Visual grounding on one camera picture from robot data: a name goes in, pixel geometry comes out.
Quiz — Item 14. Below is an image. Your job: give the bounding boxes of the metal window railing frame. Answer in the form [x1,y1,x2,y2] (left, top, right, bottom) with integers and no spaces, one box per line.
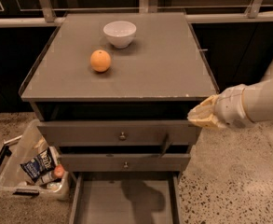
[0,0,273,27]

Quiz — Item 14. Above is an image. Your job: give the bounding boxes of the grey middle drawer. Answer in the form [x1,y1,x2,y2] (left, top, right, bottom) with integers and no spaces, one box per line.
[59,154,190,172]

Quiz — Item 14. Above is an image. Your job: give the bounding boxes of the white ceramic bowl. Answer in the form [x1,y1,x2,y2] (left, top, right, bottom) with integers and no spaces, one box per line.
[103,21,137,49]

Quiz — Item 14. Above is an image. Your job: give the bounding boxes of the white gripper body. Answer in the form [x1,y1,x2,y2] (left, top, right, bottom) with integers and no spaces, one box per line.
[214,85,254,129]

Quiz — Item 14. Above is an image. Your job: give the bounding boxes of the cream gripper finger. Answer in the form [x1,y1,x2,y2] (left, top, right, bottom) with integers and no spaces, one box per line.
[198,94,219,109]
[187,105,225,130]

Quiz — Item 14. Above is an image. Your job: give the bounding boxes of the black rxbar chocolate bar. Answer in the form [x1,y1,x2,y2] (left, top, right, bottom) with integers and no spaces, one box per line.
[159,134,171,157]

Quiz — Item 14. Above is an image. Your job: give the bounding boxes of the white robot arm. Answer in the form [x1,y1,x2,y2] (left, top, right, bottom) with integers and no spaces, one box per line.
[187,61,273,129]

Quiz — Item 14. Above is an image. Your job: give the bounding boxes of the black bin lid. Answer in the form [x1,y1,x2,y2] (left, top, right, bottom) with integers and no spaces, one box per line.
[0,135,21,167]

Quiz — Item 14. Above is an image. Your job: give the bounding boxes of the blue kettle chips bag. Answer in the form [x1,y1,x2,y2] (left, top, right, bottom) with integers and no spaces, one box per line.
[20,147,56,183]

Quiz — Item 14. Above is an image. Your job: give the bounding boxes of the red apple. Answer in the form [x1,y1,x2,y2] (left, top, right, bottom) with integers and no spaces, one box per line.
[53,164,64,179]

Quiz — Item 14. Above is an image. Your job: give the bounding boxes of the grey drawer cabinet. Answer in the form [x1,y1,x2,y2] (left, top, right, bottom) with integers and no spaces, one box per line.
[18,12,220,224]

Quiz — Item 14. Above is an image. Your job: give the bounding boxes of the orange fruit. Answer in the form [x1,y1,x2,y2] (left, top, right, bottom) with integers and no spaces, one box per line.
[90,49,111,73]

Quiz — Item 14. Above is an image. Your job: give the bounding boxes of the grey open bottom drawer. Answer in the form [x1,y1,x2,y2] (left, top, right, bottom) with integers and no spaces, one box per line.
[69,172,184,224]

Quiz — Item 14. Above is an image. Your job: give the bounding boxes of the clear plastic storage bin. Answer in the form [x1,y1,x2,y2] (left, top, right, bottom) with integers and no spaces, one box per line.
[0,119,69,200]

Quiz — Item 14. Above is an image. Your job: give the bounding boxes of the grey top drawer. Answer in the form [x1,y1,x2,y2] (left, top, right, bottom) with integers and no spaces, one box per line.
[37,120,201,147]

